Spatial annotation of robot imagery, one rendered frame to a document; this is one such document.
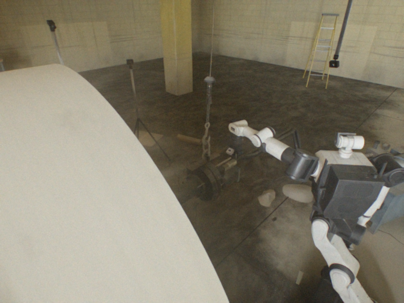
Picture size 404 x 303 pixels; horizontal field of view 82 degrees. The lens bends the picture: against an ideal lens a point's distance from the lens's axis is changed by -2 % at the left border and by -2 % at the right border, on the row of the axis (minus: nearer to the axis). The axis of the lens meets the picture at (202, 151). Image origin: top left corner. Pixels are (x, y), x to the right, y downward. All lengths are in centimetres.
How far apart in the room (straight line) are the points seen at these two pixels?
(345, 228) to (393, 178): 36
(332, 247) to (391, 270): 116
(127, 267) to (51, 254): 13
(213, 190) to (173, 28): 468
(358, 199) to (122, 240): 108
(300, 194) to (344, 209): 172
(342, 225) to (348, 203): 23
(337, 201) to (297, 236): 138
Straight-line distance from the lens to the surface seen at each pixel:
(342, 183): 124
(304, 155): 128
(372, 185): 129
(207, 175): 148
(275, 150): 137
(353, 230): 156
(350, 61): 901
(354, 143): 135
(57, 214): 51
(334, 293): 216
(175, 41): 579
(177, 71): 590
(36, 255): 50
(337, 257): 172
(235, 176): 178
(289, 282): 232
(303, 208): 294
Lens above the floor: 193
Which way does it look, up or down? 32 degrees down
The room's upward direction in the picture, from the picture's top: straight up
